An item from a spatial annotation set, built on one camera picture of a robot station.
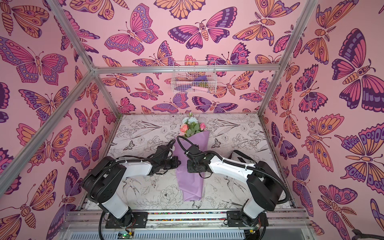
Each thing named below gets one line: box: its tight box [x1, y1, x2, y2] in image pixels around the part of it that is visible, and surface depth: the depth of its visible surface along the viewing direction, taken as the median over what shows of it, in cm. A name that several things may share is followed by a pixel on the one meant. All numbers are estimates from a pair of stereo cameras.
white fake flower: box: [182, 112, 199, 124], surface depth 105 cm
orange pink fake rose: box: [180, 124, 190, 133], surface depth 108 cm
